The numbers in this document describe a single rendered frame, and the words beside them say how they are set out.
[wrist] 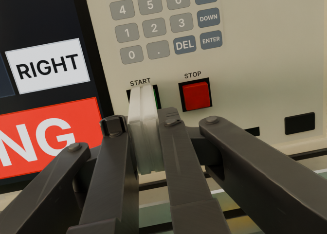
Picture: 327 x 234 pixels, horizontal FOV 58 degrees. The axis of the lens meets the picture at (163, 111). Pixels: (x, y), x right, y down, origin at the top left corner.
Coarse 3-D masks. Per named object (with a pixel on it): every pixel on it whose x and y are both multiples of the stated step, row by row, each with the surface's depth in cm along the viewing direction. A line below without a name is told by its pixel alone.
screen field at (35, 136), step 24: (0, 120) 21; (24, 120) 21; (48, 120) 21; (72, 120) 22; (96, 120) 22; (0, 144) 22; (24, 144) 22; (48, 144) 22; (96, 144) 22; (0, 168) 22; (24, 168) 23
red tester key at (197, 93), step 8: (184, 88) 21; (192, 88) 21; (200, 88) 21; (184, 96) 21; (192, 96) 21; (200, 96) 21; (208, 96) 21; (192, 104) 21; (200, 104) 21; (208, 104) 21
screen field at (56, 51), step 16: (32, 48) 20; (48, 48) 20; (64, 48) 20; (80, 48) 20; (0, 64) 20; (16, 64) 20; (32, 64) 20; (48, 64) 20; (64, 64) 20; (80, 64) 20; (0, 80) 20; (16, 80) 20; (32, 80) 20; (48, 80) 21; (64, 80) 21; (80, 80) 21; (0, 96) 21
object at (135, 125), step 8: (136, 88) 20; (136, 96) 18; (136, 104) 16; (128, 112) 16; (136, 112) 15; (128, 120) 15; (136, 120) 14; (128, 128) 14; (136, 128) 14; (136, 136) 14; (144, 136) 14; (136, 144) 14; (144, 144) 14; (136, 152) 15; (144, 152) 15; (136, 160) 15; (144, 160) 15; (144, 168) 15; (152, 168) 15
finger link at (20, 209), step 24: (72, 144) 13; (48, 168) 12; (72, 168) 12; (24, 192) 10; (48, 192) 10; (72, 192) 11; (0, 216) 9; (24, 216) 9; (48, 216) 10; (72, 216) 11
